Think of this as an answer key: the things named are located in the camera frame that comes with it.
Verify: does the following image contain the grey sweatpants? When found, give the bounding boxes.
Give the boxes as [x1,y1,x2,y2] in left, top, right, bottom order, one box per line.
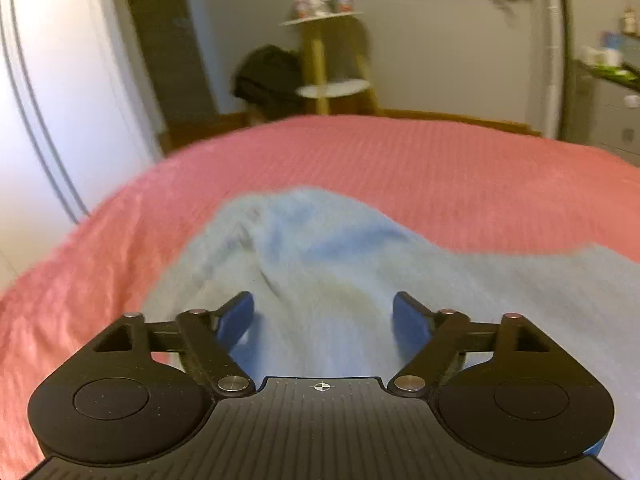
[142,188,639,479]

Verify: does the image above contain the pink ribbed bedspread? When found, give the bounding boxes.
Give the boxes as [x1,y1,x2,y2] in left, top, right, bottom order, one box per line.
[1,116,639,479]

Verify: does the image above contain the dark wooden door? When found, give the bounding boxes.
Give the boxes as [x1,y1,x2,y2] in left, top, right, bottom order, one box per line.
[128,0,217,126]

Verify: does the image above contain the white wardrobe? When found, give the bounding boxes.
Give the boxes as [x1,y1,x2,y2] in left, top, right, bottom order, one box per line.
[1,0,164,286]

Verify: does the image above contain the black bag on floor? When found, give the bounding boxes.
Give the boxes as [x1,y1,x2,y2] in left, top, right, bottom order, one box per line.
[232,44,303,119]

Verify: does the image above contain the grey drawer cabinet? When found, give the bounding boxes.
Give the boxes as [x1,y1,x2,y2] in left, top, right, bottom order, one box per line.
[565,63,640,167]

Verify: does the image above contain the yellow two-tier side table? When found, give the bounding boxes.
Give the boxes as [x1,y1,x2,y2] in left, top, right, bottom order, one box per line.
[281,11,382,116]

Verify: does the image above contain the white vertical pipe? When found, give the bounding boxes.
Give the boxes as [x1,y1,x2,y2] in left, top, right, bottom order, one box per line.
[541,0,570,140]

